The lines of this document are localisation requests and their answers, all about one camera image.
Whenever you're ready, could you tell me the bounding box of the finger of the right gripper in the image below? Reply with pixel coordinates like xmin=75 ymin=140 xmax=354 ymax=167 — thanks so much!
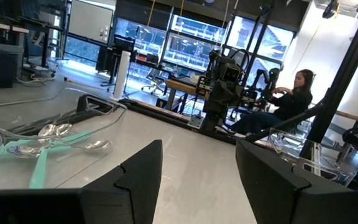
xmin=209 ymin=80 xmax=229 ymax=106
xmin=227 ymin=81 xmax=244 ymax=108

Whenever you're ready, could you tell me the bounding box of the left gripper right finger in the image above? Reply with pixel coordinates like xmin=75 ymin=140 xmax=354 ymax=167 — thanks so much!
xmin=235 ymin=139 xmax=352 ymax=224

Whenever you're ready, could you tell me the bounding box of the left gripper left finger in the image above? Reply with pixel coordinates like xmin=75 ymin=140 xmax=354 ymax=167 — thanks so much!
xmin=81 ymin=139 xmax=164 ymax=224

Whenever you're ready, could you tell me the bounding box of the silver spoon green handle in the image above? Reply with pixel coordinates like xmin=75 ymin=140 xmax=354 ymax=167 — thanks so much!
xmin=29 ymin=123 xmax=58 ymax=190
xmin=44 ymin=139 xmax=114 ymax=156
xmin=55 ymin=123 xmax=92 ymax=144
xmin=0 ymin=139 xmax=44 ymax=160

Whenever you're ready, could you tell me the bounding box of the small wooden table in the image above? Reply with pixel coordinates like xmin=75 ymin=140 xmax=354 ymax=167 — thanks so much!
xmin=164 ymin=78 xmax=200 ymax=112

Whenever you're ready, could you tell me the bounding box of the clear plastic bin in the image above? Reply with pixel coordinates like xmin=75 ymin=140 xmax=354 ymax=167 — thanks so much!
xmin=0 ymin=93 xmax=129 ymax=190
xmin=265 ymin=126 xmax=358 ymax=187

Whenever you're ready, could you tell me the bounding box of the grey office chair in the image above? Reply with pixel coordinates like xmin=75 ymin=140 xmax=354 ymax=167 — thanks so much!
xmin=140 ymin=67 xmax=169 ymax=96

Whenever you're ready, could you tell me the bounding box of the person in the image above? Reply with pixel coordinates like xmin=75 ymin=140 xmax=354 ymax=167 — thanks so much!
xmin=230 ymin=68 xmax=314 ymax=136

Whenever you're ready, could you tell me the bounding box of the white cylinder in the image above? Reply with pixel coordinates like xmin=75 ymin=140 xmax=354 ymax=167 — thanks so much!
xmin=109 ymin=50 xmax=132 ymax=102

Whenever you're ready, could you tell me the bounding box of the light wooden table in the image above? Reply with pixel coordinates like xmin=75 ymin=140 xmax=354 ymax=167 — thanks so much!
xmin=334 ymin=110 xmax=358 ymax=126

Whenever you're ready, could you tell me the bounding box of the black ceiling device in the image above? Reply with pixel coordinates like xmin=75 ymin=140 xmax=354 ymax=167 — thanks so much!
xmin=321 ymin=0 xmax=341 ymax=19

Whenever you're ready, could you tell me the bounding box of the whiteboard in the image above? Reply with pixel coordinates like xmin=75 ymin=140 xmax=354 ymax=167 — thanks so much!
xmin=68 ymin=0 xmax=114 ymax=44

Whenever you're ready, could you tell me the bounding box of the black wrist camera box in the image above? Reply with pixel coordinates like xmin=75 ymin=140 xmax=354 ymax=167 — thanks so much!
xmin=221 ymin=64 xmax=242 ymax=83

